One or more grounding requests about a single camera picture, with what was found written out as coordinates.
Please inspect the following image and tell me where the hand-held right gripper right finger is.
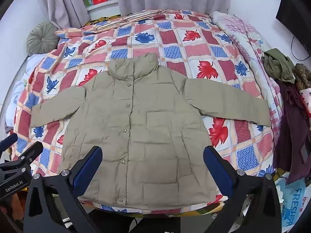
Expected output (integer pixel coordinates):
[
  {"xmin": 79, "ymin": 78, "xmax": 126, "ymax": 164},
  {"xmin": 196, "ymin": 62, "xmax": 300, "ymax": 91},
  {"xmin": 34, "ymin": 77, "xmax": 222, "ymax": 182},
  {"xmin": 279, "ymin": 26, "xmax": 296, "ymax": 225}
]
[{"xmin": 203, "ymin": 146, "xmax": 288, "ymax": 233}]

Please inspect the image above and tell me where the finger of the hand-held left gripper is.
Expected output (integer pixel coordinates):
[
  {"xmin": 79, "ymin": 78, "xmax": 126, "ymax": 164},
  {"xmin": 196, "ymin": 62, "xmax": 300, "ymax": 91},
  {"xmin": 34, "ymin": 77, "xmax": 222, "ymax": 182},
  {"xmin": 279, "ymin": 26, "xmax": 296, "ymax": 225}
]
[
  {"xmin": 0, "ymin": 133, "xmax": 19, "ymax": 155},
  {"xmin": 0, "ymin": 141, "xmax": 44, "ymax": 174}
]

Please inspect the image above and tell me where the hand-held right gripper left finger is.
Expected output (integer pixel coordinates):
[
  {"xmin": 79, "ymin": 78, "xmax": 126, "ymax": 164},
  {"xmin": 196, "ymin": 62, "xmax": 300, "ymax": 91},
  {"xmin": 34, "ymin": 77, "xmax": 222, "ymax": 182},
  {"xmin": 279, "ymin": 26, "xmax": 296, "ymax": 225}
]
[{"xmin": 24, "ymin": 146, "xmax": 104, "ymax": 233}]

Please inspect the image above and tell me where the khaki puffer jacket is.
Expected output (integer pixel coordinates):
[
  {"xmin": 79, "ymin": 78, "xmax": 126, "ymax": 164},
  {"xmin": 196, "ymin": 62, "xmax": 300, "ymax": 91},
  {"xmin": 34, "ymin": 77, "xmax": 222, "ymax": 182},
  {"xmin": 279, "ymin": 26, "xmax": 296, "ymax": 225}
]
[{"xmin": 30, "ymin": 53, "xmax": 271, "ymax": 210}]

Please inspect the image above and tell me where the light blue floral pillow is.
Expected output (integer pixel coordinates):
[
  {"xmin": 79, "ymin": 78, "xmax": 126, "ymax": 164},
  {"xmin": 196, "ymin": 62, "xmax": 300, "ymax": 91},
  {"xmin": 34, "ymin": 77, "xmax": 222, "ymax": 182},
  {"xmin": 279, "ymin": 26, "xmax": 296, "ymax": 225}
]
[{"xmin": 5, "ymin": 52, "xmax": 42, "ymax": 136}]

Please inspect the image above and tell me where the blue plastic bag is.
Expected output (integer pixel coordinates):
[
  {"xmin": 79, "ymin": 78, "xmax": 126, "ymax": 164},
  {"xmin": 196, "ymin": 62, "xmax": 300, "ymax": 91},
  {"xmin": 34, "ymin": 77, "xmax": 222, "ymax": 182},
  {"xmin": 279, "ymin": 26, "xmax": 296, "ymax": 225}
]
[{"xmin": 275, "ymin": 175, "xmax": 307, "ymax": 229}]

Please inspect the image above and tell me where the dark purple garment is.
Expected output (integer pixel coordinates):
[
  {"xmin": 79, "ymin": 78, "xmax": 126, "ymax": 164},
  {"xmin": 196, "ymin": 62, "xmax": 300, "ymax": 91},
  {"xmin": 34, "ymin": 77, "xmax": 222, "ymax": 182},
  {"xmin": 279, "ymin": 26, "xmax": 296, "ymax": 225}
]
[{"xmin": 272, "ymin": 78, "xmax": 311, "ymax": 185}]

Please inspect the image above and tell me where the round green pleated cushion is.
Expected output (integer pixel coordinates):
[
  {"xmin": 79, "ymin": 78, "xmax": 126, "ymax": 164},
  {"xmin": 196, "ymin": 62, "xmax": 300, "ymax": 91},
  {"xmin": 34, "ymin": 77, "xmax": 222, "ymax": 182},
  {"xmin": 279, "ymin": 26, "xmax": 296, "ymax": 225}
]
[{"xmin": 26, "ymin": 22, "xmax": 60, "ymax": 56}]

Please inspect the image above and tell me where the white pink floral cloth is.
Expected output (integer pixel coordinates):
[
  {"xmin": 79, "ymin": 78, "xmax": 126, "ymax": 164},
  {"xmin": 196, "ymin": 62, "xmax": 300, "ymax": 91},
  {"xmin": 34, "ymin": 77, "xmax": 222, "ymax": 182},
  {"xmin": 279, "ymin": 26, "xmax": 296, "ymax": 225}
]
[{"xmin": 299, "ymin": 87, "xmax": 311, "ymax": 120}]

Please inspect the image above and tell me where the olive green garment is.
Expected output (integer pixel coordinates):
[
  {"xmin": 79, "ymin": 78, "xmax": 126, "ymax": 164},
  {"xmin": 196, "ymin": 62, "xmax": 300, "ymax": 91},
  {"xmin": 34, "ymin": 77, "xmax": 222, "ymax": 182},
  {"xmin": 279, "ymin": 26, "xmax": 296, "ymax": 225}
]
[{"xmin": 261, "ymin": 49, "xmax": 296, "ymax": 84}]

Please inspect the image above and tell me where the leaf print checked quilt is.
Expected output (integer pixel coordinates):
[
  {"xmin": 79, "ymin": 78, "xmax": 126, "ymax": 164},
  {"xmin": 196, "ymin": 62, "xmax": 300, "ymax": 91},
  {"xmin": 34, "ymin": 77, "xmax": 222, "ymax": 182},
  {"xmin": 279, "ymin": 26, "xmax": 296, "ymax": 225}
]
[{"xmin": 11, "ymin": 10, "xmax": 283, "ymax": 217}]

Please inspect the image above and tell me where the brown patterned garment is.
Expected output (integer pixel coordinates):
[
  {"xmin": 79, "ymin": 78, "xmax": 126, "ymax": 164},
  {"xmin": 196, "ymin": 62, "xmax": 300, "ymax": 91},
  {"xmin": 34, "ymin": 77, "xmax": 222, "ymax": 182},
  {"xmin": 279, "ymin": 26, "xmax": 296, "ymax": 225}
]
[{"xmin": 292, "ymin": 63, "xmax": 311, "ymax": 93}]

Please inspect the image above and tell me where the pink floral blanket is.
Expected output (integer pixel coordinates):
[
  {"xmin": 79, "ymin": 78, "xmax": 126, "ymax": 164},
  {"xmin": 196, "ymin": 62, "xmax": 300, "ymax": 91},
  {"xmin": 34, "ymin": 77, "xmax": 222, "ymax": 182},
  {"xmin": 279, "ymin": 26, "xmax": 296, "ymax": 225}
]
[{"xmin": 210, "ymin": 11, "xmax": 285, "ymax": 136}]

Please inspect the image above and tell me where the narrow grey curtain panel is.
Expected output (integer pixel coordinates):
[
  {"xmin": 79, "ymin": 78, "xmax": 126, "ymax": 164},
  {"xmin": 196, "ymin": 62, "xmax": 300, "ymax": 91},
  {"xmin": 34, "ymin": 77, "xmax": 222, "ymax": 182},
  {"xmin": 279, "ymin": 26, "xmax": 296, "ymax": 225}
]
[{"xmin": 36, "ymin": 0, "xmax": 91, "ymax": 27}]

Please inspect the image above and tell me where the white window sill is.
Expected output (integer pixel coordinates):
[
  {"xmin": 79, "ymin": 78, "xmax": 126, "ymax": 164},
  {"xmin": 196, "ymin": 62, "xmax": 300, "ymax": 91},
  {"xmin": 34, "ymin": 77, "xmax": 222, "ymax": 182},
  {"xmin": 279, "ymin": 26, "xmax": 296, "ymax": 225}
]
[{"xmin": 86, "ymin": 0, "xmax": 119, "ymax": 11}]

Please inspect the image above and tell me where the striped pillow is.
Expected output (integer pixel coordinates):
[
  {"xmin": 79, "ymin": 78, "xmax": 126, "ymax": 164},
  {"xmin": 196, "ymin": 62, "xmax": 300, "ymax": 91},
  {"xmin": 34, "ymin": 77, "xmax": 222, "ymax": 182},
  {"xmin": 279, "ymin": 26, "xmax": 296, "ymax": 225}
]
[{"xmin": 121, "ymin": 9, "xmax": 189, "ymax": 24}]

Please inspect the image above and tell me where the black monitor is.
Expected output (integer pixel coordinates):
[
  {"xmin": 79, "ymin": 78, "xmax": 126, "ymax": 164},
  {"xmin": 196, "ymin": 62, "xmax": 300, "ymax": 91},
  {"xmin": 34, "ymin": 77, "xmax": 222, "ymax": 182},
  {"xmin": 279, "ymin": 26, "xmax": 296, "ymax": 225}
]
[{"xmin": 276, "ymin": 0, "xmax": 311, "ymax": 54}]

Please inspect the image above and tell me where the black cable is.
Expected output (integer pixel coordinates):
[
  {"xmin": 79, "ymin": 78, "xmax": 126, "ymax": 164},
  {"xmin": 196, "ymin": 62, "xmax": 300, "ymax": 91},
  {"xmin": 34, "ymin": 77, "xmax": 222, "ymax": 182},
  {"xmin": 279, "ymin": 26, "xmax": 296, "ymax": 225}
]
[{"xmin": 291, "ymin": 35, "xmax": 311, "ymax": 62}]

